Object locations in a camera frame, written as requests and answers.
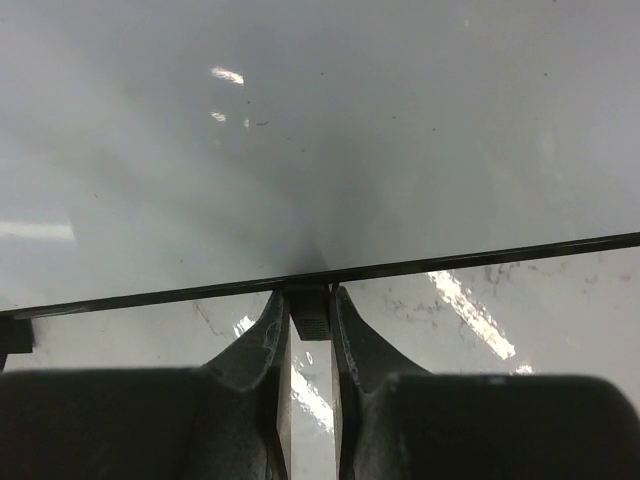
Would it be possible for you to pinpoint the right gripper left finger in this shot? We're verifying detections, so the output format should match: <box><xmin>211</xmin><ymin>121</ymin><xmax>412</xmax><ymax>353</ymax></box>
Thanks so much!
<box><xmin>189</xmin><ymin>291</ymin><xmax>291</xmax><ymax>479</ymax></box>

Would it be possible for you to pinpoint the black clip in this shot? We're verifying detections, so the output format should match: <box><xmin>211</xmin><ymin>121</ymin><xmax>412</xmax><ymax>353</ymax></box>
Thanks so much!
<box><xmin>0</xmin><ymin>316</ymin><xmax>35</xmax><ymax>372</ymax></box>
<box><xmin>284</xmin><ymin>283</ymin><xmax>331</xmax><ymax>342</ymax></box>

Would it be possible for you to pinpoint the black framed whiteboard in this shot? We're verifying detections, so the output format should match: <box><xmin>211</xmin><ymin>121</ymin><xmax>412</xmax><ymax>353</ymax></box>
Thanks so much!
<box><xmin>1</xmin><ymin>1</ymin><xmax>639</xmax><ymax>318</ymax></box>

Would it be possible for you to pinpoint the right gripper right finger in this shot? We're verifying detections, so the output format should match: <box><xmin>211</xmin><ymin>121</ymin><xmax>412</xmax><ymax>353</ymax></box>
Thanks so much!
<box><xmin>330</xmin><ymin>286</ymin><xmax>430</xmax><ymax>479</ymax></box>

